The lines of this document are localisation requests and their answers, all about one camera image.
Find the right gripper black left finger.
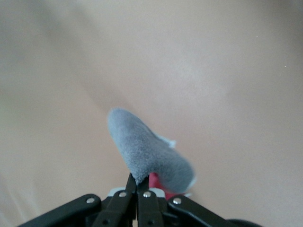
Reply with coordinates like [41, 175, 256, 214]
[18, 174, 137, 227]

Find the grey microfibre towel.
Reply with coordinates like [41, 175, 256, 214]
[107, 107, 197, 201]

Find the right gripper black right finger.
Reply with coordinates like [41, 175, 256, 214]
[137, 176, 256, 227]

